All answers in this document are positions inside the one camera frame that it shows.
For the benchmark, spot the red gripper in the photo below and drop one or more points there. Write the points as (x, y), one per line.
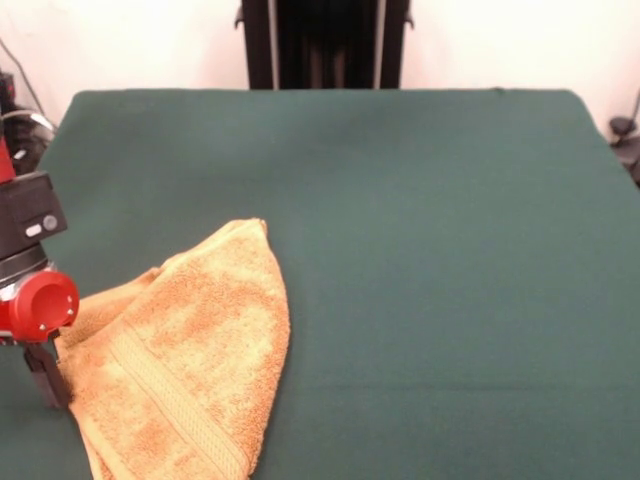
(42, 305)

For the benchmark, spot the orange terry towel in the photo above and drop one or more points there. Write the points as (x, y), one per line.
(190, 350)

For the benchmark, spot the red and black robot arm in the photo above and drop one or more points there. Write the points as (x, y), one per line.
(25, 225)

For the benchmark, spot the black power adapter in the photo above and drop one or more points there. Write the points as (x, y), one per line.
(6, 90)

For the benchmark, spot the dark green table cloth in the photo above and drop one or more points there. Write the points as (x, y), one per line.
(400, 250)

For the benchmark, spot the black equipment base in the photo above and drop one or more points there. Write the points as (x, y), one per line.
(632, 165)

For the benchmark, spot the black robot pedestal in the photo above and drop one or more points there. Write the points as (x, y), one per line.
(325, 45)

